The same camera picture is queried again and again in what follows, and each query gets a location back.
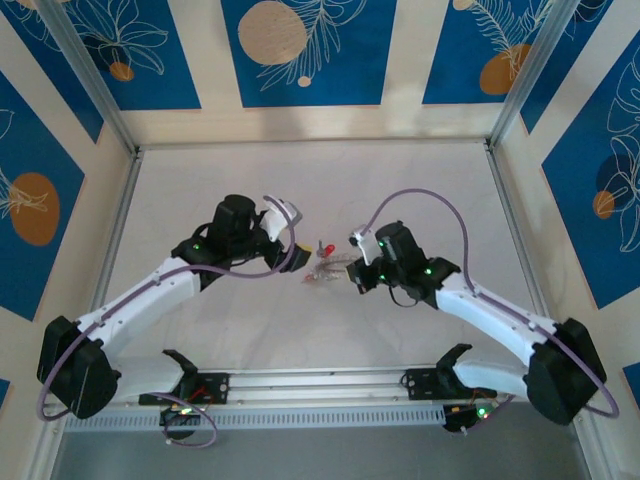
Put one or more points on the aluminium side rail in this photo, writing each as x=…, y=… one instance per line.
x=510, y=210
x=120, y=210

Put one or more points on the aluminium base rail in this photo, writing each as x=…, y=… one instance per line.
x=320, y=385

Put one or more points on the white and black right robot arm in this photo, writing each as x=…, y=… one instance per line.
x=480, y=310

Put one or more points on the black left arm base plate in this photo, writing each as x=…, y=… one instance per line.
x=215, y=387

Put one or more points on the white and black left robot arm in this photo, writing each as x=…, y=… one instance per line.
x=145, y=295

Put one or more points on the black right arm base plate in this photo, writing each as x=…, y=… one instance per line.
x=417, y=385

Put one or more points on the aluminium frame post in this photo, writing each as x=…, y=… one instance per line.
x=540, y=70
x=85, y=75

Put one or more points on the red plastic key tag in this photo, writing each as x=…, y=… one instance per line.
x=329, y=249

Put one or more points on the black controller box with LED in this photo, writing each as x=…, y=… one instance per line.
x=172, y=419
x=457, y=421

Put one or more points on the small silver key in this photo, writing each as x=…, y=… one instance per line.
x=318, y=248

